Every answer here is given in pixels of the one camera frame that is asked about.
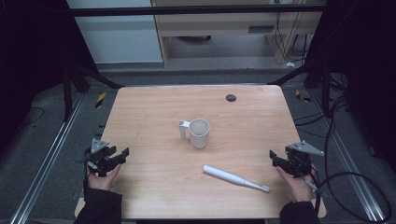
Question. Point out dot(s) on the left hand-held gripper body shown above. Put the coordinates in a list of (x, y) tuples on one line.
[(99, 160)]

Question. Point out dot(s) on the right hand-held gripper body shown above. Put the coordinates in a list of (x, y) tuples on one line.
[(300, 163)]

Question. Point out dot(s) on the white electric toothbrush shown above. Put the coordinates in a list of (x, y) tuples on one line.
[(227, 176)]

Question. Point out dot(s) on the white cup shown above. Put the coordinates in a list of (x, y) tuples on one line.
[(199, 137)]

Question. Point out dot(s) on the person's left hand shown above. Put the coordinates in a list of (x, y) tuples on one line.
[(102, 183)]

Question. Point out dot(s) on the person's right hand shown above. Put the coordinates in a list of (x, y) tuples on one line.
[(298, 188)]

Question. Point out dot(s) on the yellow black tape strip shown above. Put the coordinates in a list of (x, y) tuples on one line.
[(100, 100), (302, 97)]

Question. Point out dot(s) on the black metal stand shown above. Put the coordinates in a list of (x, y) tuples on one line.
[(67, 93), (325, 87)]

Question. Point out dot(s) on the dark round table grommet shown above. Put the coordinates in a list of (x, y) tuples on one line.
[(231, 98)]

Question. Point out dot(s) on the small white floor object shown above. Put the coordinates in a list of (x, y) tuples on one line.
[(290, 64)]

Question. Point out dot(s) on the white cabinet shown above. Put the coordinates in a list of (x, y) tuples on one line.
[(118, 40)]

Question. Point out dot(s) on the black curtain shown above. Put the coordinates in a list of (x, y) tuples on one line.
[(367, 62), (31, 46)]

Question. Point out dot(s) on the light wooden desk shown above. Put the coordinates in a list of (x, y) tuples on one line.
[(218, 23)]

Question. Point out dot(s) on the metal floor rail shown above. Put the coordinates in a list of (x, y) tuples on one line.
[(46, 161), (348, 161)]

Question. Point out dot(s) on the black horizontal frame bar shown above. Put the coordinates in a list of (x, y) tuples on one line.
[(186, 10)]

